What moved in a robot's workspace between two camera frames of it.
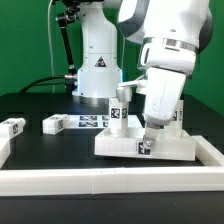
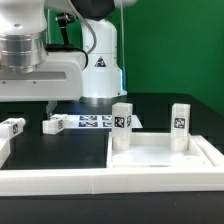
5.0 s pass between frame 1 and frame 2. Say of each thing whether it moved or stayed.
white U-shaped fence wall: stayed
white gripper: moved
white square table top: moved
